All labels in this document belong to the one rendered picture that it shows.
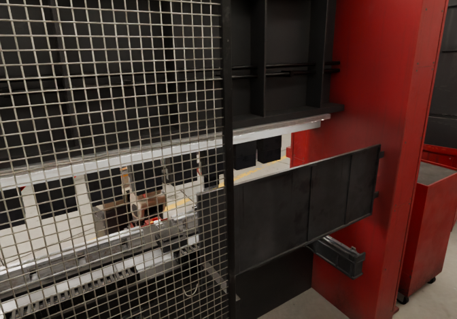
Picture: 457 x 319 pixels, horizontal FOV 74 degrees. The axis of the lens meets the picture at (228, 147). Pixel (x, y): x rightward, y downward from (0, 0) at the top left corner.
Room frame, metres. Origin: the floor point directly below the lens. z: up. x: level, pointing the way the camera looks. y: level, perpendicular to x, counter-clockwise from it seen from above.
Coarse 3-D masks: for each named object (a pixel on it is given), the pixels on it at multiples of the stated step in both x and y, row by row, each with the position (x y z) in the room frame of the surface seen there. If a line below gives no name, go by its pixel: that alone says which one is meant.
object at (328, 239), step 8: (320, 240) 1.45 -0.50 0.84; (328, 240) 1.41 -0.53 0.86; (336, 240) 1.42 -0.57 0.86; (312, 248) 1.49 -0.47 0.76; (320, 248) 1.44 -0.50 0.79; (328, 248) 1.39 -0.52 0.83; (336, 248) 1.37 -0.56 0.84; (344, 248) 1.36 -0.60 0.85; (352, 248) 1.34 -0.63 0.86; (320, 256) 1.43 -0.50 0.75; (328, 256) 1.39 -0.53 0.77; (336, 256) 1.35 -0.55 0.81; (344, 256) 1.31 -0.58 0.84; (352, 256) 1.27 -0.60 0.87; (360, 256) 1.27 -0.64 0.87; (336, 264) 1.34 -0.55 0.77; (344, 264) 1.31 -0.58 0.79; (352, 264) 1.26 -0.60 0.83; (360, 264) 1.28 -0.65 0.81; (344, 272) 1.30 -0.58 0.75; (352, 272) 1.26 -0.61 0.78; (360, 272) 1.28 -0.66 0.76
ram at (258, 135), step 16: (288, 128) 1.89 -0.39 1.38; (304, 128) 1.96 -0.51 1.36; (192, 144) 1.53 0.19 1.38; (208, 144) 1.58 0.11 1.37; (112, 160) 1.32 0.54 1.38; (128, 160) 1.36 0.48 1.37; (16, 176) 1.13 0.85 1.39; (32, 176) 1.16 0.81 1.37; (48, 176) 1.19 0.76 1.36; (64, 176) 1.22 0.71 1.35
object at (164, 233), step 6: (162, 222) 1.40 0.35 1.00; (162, 228) 1.34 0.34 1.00; (174, 228) 1.29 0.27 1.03; (156, 234) 1.26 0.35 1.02; (162, 234) 1.24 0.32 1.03; (168, 234) 1.24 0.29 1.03; (180, 234) 1.24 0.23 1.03; (162, 240) 1.21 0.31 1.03; (168, 240) 1.20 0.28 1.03; (174, 240) 1.21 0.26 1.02; (186, 240) 1.23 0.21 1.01; (168, 246) 1.18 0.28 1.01; (174, 246) 1.19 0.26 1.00; (180, 246) 1.21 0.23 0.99
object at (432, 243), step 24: (432, 168) 2.12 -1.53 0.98; (456, 168) 2.07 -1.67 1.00; (432, 192) 1.81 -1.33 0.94; (456, 192) 2.01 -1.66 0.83; (432, 216) 1.84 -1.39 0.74; (408, 240) 1.82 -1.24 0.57; (432, 240) 1.88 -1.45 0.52; (408, 264) 1.80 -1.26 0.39; (432, 264) 1.93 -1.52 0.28; (408, 288) 1.78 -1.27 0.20
